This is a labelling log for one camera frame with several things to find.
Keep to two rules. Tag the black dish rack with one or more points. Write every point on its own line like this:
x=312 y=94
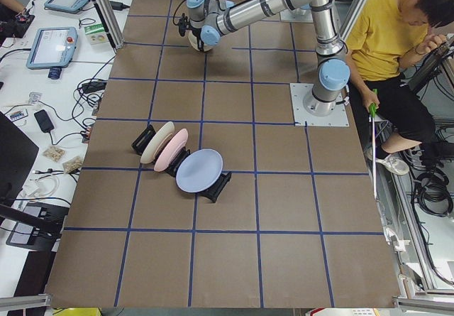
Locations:
x=211 y=193

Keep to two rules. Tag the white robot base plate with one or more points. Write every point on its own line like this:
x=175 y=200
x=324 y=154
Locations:
x=308 y=111

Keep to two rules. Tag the black power adapter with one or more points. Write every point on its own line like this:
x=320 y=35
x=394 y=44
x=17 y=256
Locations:
x=118 y=6

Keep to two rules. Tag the green white box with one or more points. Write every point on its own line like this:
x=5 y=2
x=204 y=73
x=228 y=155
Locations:
x=95 y=34

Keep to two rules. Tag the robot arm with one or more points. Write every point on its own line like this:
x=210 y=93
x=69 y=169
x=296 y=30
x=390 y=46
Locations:
x=208 y=20

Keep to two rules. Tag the white ceramic bowl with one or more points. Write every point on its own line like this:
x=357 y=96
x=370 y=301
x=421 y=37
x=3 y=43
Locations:
x=198 y=44

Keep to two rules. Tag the black phone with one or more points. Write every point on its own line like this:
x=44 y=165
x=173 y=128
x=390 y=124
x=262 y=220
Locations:
x=44 y=121

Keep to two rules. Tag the aluminium frame post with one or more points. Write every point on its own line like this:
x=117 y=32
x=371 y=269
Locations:
x=110 y=23

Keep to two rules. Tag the cream plate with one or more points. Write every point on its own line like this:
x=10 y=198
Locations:
x=157 y=143

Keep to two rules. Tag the light blue plate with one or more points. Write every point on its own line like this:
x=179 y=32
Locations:
x=199 y=171

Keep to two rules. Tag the near teach pendant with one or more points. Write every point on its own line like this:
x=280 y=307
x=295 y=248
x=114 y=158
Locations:
x=52 y=47

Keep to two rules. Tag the person in yellow shirt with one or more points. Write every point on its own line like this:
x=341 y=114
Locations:
x=388 y=37

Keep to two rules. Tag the pink plate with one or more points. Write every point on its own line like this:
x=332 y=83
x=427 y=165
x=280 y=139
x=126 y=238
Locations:
x=170 y=151

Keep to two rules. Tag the bag of nuts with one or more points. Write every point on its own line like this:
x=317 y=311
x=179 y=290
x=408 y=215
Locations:
x=73 y=165
x=54 y=153

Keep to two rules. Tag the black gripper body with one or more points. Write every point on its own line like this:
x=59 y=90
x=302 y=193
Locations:
x=196 y=32

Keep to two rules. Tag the white stick green handle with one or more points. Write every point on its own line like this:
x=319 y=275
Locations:
x=372 y=112

